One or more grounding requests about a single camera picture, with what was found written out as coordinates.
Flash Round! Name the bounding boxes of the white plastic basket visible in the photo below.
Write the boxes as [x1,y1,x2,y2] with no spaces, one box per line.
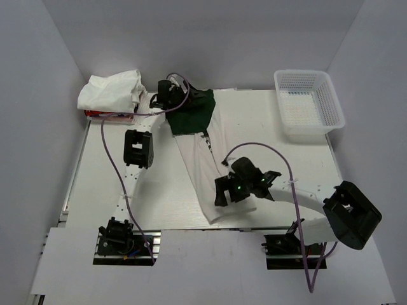
[273,69,345,142]

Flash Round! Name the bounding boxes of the crumpled white t-shirt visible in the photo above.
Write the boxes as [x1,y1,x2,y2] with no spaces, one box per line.
[77,70,147,113]

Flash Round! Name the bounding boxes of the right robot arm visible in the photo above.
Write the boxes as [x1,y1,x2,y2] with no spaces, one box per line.
[214,157,382,254]

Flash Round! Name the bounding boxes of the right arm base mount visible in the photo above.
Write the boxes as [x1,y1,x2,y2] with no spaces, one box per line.
[261,221,323,270]

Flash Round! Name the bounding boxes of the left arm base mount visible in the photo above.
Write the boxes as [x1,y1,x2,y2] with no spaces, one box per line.
[93,217,161,266]

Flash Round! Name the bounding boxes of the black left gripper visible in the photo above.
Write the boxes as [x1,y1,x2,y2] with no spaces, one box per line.
[169,80,205,112]

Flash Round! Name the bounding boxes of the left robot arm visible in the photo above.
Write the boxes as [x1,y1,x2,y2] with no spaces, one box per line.
[100,72,192,231]

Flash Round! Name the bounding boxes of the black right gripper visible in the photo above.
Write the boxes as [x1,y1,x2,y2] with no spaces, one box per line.
[215,173,252,208]

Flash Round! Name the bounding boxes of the white and green t-shirt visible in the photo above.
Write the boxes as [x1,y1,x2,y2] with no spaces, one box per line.
[166,89,256,224]

